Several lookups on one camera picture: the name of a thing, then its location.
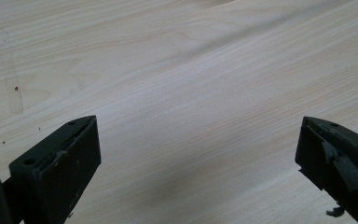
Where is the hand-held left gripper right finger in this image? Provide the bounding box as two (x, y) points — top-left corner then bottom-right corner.
(295, 116), (358, 224)

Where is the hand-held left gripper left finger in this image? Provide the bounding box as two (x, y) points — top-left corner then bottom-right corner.
(8, 115), (103, 224)

